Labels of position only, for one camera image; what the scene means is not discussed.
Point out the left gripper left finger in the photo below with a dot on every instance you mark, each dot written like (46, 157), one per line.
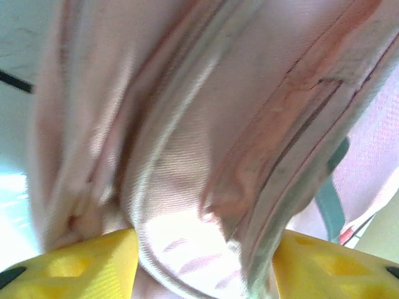
(71, 274)

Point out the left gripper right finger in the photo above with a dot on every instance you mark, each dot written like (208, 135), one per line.
(336, 274)

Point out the white red-capped glue stick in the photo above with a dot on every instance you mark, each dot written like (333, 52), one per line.
(345, 237)

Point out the pink school backpack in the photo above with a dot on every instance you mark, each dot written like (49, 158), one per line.
(202, 124)

